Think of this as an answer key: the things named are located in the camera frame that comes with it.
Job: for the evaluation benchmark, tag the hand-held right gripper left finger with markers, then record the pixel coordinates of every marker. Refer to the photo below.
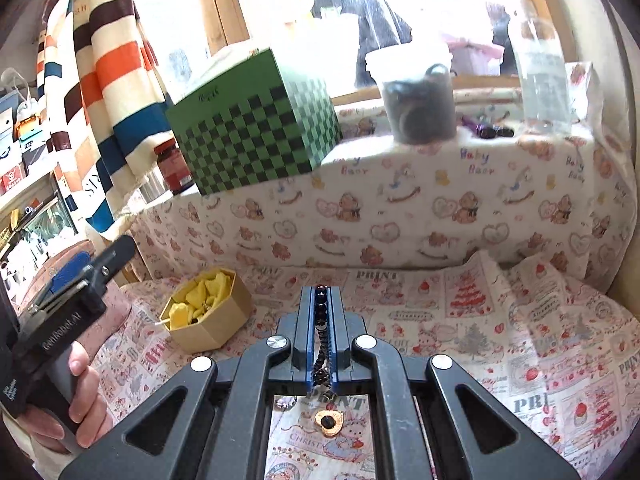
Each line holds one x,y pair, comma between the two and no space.
306,340

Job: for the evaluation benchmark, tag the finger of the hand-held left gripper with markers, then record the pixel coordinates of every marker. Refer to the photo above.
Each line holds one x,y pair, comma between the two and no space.
72,266
116,255

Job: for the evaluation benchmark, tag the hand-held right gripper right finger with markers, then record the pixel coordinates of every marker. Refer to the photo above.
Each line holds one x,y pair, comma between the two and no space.
336,340

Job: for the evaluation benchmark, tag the octagonal cardboard box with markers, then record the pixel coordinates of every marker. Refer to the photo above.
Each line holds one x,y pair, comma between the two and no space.
220,325

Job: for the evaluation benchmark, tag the person's left hand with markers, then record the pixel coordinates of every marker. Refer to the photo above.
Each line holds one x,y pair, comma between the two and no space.
87,390

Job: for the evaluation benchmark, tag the pink quilted bag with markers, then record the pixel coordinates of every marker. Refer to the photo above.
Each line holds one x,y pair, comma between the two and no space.
117,310

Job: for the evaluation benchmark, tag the metal can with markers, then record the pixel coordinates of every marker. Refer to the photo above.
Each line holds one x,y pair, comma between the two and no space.
152,185

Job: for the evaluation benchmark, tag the gold heart pendant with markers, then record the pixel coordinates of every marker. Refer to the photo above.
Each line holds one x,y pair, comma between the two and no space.
335,424

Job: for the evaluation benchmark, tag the yellow foam lining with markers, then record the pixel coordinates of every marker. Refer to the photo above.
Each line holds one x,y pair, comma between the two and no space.
200,295

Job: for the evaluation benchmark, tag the brown pill bottle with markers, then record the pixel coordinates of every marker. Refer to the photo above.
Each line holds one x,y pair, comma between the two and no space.
172,165

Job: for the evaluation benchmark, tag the shelf with boxes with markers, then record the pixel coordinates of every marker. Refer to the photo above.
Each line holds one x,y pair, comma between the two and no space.
25,160

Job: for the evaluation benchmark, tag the bear print cloth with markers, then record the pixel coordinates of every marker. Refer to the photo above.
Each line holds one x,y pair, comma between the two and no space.
400,210

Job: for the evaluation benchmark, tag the red print patchwork cloth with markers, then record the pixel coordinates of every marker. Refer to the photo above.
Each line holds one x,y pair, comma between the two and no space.
500,340

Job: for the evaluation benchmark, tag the striped curtain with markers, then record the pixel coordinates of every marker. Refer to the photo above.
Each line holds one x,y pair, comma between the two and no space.
115,85

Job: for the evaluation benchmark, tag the green checkered box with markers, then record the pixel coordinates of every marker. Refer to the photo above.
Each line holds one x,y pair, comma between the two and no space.
250,130

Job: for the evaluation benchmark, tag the white tissue paper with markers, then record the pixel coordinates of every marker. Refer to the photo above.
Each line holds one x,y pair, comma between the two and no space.
220,57

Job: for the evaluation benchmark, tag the clear tub with white lid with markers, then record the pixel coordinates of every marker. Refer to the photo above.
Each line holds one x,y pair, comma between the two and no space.
420,105

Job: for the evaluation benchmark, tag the dark hanging coat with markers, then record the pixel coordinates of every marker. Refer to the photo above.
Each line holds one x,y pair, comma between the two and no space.
370,20

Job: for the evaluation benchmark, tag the clear spray bottle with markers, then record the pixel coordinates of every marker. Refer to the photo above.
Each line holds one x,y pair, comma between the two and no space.
542,75

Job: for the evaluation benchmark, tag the wooden window frame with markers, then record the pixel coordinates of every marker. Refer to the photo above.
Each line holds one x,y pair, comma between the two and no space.
230,5

